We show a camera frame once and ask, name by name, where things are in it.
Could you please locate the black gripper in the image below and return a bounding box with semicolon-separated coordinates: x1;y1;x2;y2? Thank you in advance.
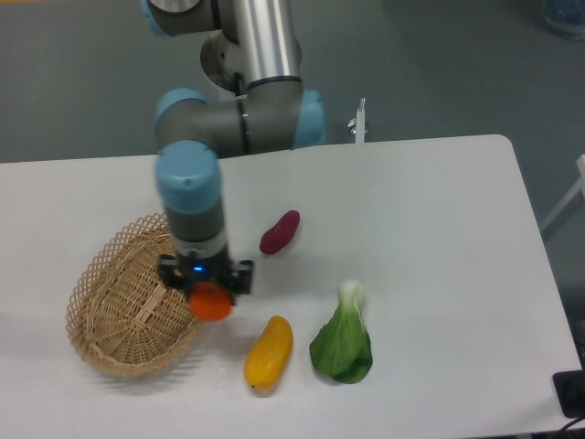
157;249;254;305

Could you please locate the orange fruit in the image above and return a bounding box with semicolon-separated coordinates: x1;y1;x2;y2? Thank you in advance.
188;283;232;322

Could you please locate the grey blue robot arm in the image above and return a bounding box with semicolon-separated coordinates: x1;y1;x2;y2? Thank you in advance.
141;1;326;301

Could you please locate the woven wicker basket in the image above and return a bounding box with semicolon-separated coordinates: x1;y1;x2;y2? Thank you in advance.
66;213;203;379

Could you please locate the purple sweet potato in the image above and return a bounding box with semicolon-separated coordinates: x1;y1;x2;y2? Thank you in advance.
259;209;301;255

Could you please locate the yellow mango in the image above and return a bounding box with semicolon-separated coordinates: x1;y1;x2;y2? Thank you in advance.
243;316;293;391

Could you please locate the green bok choy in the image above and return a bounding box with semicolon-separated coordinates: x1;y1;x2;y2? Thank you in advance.
309;280;373;384

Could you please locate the black device at table edge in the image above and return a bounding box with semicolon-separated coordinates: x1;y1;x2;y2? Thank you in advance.
552;369;584;418

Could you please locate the blue object top right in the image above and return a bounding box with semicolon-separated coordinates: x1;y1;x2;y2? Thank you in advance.
540;0;584;41

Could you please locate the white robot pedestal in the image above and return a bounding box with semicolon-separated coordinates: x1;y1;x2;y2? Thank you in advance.
199;30;371;145

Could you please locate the white frame at right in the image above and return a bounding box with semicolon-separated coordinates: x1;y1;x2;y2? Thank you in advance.
539;155;584;241

